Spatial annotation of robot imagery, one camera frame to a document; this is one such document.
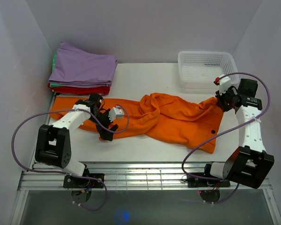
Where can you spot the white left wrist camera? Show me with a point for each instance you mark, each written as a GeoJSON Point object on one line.
{"type": "Point", "coordinates": [116, 113]}

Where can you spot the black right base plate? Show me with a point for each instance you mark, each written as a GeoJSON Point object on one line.
{"type": "Point", "coordinates": [194, 182]}

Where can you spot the purple folded trousers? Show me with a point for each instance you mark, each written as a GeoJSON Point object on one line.
{"type": "Point", "coordinates": [77, 68]}

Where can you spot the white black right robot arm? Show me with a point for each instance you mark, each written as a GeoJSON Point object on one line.
{"type": "Point", "coordinates": [249, 164]}

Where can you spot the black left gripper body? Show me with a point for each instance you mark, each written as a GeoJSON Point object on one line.
{"type": "Point", "coordinates": [104, 118]}

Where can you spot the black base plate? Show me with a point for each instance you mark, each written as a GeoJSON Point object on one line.
{"type": "Point", "coordinates": [73, 182]}
{"type": "Point", "coordinates": [194, 182]}

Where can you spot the red folded trousers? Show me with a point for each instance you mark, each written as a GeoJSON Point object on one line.
{"type": "Point", "coordinates": [103, 90]}

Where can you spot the green folded trousers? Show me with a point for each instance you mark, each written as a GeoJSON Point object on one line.
{"type": "Point", "coordinates": [54, 61]}

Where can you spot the orange trousers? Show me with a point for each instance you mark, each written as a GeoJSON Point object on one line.
{"type": "Point", "coordinates": [170, 119]}

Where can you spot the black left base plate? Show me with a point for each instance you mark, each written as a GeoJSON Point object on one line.
{"type": "Point", "coordinates": [73, 182]}

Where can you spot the white plastic basket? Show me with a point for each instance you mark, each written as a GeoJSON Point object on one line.
{"type": "Point", "coordinates": [199, 69]}

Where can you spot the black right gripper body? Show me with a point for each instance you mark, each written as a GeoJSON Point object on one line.
{"type": "Point", "coordinates": [225, 99]}

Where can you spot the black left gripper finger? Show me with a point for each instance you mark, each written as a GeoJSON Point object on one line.
{"type": "Point", "coordinates": [113, 129]}
{"type": "Point", "coordinates": [104, 134]}

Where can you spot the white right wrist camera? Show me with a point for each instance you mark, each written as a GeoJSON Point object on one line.
{"type": "Point", "coordinates": [224, 83]}

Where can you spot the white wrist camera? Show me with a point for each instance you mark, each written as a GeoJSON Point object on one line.
{"type": "Point", "coordinates": [116, 113]}
{"type": "Point", "coordinates": [224, 83]}

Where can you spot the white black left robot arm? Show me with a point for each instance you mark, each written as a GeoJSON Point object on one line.
{"type": "Point", "coordinates": [53, 141]}

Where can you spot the aluminium frame rail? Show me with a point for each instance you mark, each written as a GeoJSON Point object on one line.
{"type": "Point", "coordinates": [141, 163]}

